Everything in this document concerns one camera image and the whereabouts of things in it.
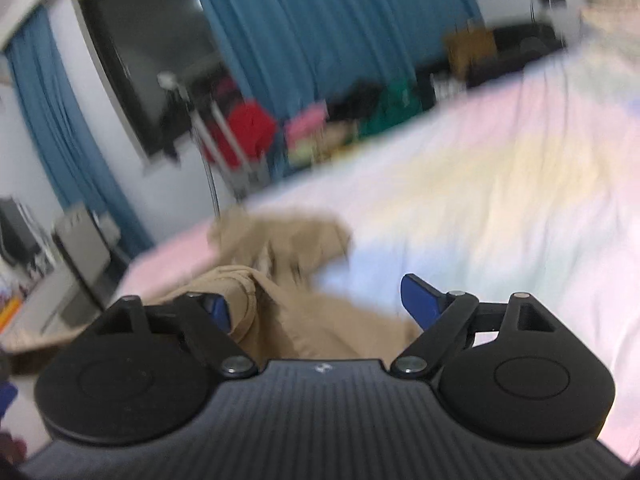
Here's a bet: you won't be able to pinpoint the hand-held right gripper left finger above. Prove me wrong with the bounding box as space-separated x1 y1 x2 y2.
92 291 258 379

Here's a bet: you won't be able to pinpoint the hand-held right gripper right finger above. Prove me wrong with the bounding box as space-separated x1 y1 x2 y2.
390 273 558 380

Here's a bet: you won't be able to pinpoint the tan pants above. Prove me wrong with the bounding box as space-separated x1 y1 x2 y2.
150 208 422 361

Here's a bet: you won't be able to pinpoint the pastel rainbow bed sheet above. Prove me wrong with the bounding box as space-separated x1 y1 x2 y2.
117 7 640 466

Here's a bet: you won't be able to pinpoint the grey backed chair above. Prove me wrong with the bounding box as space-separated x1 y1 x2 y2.
52 204 132 327

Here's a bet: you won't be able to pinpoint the white vanity desk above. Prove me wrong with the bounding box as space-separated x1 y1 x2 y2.
0 260 96 353

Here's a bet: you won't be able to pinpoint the red garment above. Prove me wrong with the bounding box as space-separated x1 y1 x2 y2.
207 100 279 170

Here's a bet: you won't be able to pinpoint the garment steamer stand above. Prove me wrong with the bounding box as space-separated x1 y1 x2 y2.
157 72 271 218

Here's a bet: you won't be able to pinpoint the green garment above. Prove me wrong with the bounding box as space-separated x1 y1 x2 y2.
364 79 427 137

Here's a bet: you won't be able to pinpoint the pink garment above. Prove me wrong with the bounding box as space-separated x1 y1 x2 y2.
284 102 329 137

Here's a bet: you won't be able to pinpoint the black garment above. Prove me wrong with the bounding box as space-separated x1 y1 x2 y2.
327 81 385 122

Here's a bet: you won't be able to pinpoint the wavy framed vanity mirror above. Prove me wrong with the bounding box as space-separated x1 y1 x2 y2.
0 197 42 267

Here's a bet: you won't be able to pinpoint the narrow blue curtain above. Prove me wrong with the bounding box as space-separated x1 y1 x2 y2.
5 7 153 258

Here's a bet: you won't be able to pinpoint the brown paper bag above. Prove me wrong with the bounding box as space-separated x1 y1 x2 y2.
444 25 499 80

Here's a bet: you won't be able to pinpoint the dark window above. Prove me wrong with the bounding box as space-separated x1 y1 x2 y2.
74 0 238 163

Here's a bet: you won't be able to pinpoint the black sofa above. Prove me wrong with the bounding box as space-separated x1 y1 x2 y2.
419 22 569 102

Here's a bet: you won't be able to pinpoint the wide blue curtain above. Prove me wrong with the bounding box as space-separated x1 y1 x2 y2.
182 0 483 123

